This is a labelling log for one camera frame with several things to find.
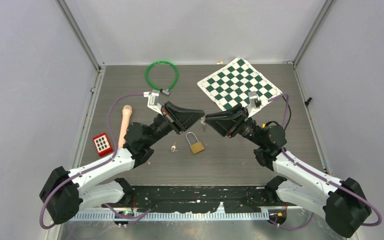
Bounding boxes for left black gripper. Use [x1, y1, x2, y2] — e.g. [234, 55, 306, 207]
[145, 101, 205, 147]

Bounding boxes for black wall knob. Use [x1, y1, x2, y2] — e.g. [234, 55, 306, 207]
[304, 97, 313, 107]

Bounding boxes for red white toy calculator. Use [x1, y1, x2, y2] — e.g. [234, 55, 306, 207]
[93, 132, 114, 157]

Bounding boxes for silver padlock key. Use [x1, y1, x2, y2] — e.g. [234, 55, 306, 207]
[200, 119, 207, 132]

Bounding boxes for brass padlock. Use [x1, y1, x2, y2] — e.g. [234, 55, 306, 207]
[185, 131, 205, 155]

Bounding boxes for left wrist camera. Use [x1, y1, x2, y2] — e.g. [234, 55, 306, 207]
[143, 89, 162, 115]

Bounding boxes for green white chessboard mat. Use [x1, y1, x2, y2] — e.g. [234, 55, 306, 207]
[197, 58, 282, 111]

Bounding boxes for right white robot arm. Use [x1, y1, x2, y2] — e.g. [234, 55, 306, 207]
[204, 105, 372, 238]

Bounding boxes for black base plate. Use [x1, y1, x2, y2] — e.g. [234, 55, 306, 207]
[110, 185, 291, 214]

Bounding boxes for green cable bike lock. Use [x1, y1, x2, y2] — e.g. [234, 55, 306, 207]
[144, 60, 180, 96]

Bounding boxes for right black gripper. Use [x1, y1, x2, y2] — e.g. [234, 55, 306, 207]
[205, 103, 265, 147]

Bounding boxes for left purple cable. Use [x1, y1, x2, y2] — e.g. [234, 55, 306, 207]
[38, 93, 153, 230]

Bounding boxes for small silver keys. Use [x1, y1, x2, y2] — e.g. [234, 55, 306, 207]
[169, 143, 178, 153]

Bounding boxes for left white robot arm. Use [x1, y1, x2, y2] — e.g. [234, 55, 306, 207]
[39, 101, 205, 229]

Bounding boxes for beige toy microphone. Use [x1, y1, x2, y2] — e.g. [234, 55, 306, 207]
[117, 105, 133, 148]

